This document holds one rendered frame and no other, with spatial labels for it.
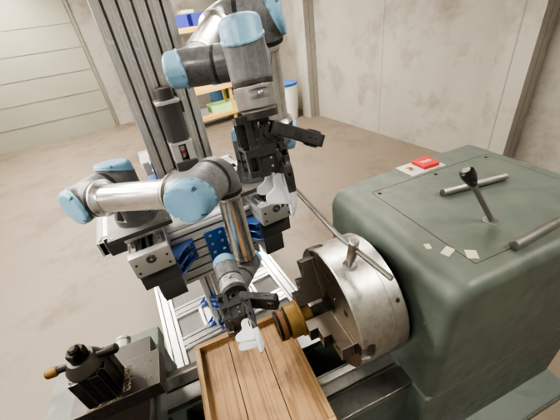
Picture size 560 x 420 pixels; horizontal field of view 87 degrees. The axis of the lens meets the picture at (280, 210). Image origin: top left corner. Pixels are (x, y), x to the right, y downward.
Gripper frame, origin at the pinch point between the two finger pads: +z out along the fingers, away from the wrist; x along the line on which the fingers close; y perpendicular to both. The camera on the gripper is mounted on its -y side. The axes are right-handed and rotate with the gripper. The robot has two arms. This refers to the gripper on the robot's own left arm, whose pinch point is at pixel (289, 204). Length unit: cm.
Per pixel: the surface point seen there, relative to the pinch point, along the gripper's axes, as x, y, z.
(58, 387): -26, 71, 42
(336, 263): 3.2, -7.1, 16.1
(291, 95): -508, -203, -13
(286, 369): -6, 9, 50
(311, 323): 2.8, 1.6, 29.9
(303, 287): -2.6, 0.0, 23.5
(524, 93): -143, -285, 24
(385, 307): 12.4, -12.7, 24.6
